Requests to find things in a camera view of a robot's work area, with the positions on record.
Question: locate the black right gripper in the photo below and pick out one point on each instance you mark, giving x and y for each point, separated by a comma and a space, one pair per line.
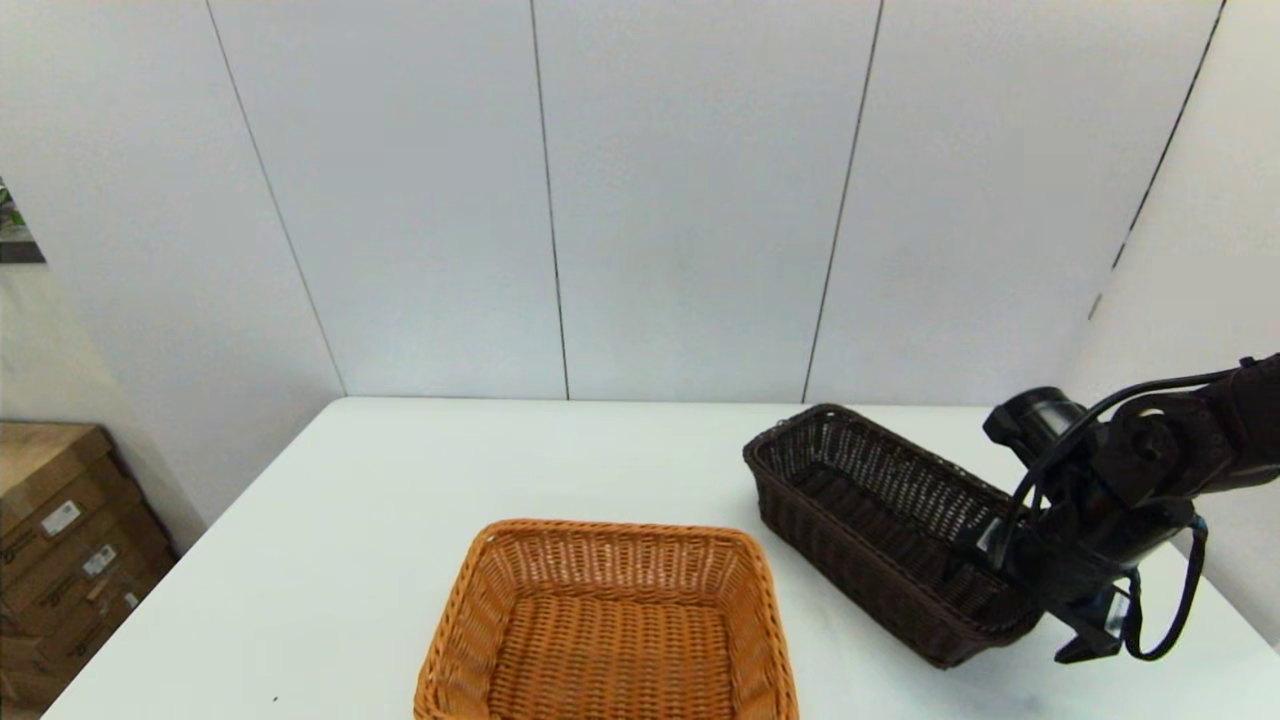
1100, 550

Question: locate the dark brown wicker basket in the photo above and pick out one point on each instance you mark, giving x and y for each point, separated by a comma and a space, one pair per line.
860, 520

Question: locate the orange wicker basket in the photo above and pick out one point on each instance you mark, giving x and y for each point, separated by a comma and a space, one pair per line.
610, 640

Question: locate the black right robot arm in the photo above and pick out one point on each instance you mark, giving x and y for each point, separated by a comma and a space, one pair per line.
1230, 440

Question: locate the brown cardboard box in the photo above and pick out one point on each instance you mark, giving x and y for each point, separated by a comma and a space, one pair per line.
100, 625
70, 585
25, 685
40, 470

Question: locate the framed picture on wall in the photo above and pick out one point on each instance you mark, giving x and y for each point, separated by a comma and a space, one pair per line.
15, 230

